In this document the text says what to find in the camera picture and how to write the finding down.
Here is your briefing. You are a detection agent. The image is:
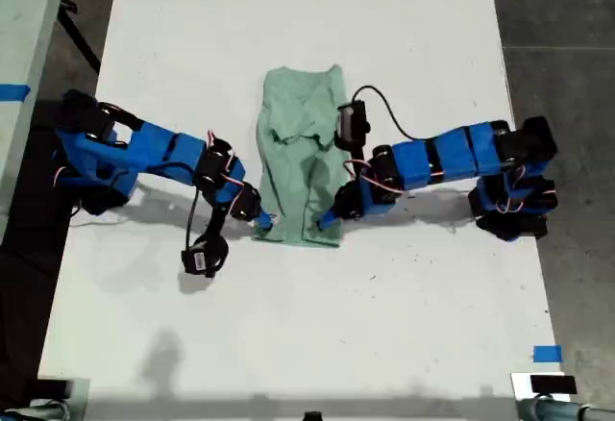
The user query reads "short blue tape strip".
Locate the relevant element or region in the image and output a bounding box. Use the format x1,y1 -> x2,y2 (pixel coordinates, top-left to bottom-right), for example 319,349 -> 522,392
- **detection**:
532,344 -> 564,363

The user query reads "grey blue tube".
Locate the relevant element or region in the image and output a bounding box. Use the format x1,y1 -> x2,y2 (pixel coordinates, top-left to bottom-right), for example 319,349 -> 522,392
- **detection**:
0,402 -> 67,421
516,396 -> 615,421

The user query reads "pale green t-shirt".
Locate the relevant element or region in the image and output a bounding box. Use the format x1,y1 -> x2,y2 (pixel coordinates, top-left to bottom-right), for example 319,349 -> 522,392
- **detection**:
251,63 -> 355,250

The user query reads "camera black cable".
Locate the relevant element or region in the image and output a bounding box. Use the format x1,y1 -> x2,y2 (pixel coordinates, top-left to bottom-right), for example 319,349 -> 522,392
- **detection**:
352,85 -> 430,141
185,188 -> 201,250

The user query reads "pale green bench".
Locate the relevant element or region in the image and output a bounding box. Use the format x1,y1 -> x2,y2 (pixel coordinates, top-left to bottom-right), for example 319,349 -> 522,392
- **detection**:
0,0 -> 71,242

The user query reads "black stand leg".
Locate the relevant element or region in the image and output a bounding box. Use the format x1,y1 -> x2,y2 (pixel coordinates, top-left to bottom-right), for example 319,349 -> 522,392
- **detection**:
56,0 -> 103,75

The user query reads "long blue tape strip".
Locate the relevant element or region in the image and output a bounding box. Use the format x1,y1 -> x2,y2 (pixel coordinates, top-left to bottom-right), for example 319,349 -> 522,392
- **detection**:
0,83 -> 32,102

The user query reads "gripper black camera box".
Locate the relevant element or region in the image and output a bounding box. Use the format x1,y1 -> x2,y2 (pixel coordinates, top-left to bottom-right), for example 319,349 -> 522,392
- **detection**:
180,235 -> 230,280
333,99 -> 372,151

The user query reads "small black box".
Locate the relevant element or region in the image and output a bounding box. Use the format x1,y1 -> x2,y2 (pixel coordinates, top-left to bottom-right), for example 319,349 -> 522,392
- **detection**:
529,375 -> 578,396
35,379 -> 74,401

